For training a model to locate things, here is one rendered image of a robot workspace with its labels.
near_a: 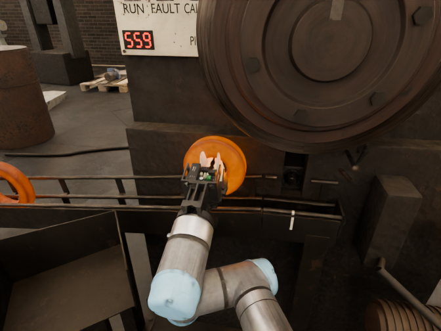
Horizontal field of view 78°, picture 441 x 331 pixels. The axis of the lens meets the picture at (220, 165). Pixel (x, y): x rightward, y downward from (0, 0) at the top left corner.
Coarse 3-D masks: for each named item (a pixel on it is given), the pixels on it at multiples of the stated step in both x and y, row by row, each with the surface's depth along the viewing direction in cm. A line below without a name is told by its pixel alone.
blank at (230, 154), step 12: (192, 144) 66; (204, 144) 63; (216, 144) 63; (228, 144) 63; (192, 156) 65; (216, 156) 64; (228, 156) 64; (240, 156) 63; (228, 168) 65; (240, 168) 64; (228, 180) 66; (240, 180) 66; (228, 192) 68
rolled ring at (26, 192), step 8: (0, 168) 83; (8, 168) 84; (16, 168) 86; (8, 176) 84; (16, 176) 84; (24, 176) 86; (16, 184) 85; (24, 184) 86; (0, 192) 92; (24, 192) 86; (32, 192) 88; (0, 200) 91; (8, 200) 92; (16, 200) 92; (24, 200) 88; (32, 200) 90
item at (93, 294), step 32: (64, 224) 65; (96, 224) 68; (0, 256) 61; (32, 256) 65; (64, 256) 68; (96, 256) 71; (0, 288) 59; (32, 288) 64; (64, 288) 63; (96, 288) 62; (128, 288) 62; (0, 320) 56; (32, 320) 57; (64, 320) 56; (96, 320) 56
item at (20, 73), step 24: (0, 48) 247; (24, 48) 251; (0, 72) 235; (24, 72) 250; (0, 96) 241; (24, 96) 254; (0, 120) 249; (24, 120) 259; (48, 120) 283; (0, 144) 261; (24, 144) 267
